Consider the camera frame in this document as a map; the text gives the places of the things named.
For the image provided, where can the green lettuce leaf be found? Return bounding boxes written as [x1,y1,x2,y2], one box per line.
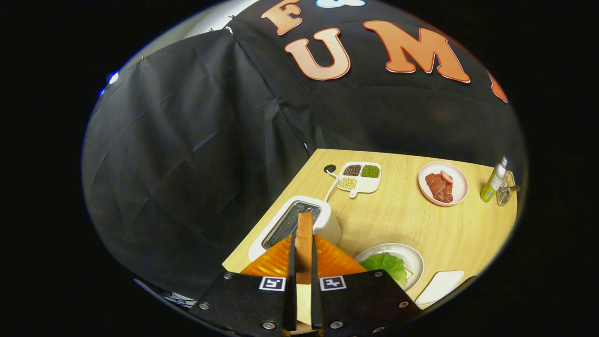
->
[360,253,408,289]

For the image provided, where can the toasted brown bread slice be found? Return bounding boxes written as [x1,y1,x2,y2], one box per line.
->
[294,212,314,326]

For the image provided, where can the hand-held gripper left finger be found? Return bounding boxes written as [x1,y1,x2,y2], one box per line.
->
[190,234,298,337]

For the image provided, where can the pink plate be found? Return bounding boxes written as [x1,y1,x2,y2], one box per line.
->
[418,161,469,207]

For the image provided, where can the green label metal bottle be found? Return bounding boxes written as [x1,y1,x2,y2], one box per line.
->
[480,157,508,203]

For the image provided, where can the white oval plate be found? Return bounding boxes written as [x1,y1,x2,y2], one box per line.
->
[415,270,465,306]

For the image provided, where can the wire cutlery basket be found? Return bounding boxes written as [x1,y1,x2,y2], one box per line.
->
[496,173,521,206]

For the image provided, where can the white toaster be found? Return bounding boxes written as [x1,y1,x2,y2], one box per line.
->
[248,196,342,263]

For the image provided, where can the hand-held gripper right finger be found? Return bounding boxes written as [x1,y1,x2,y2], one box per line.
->
[311,234,422,337]

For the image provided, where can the white divided bean dish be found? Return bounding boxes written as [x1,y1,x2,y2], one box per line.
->
[337,161,382,198]

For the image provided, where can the round grey plate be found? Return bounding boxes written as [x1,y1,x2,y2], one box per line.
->
[354,243,424,292]

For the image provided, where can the black backdrop cloth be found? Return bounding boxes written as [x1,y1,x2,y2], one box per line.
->
[82,0,527,300]

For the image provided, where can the brown meat pieces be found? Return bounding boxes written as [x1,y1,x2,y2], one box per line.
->
[425,173,453,203]

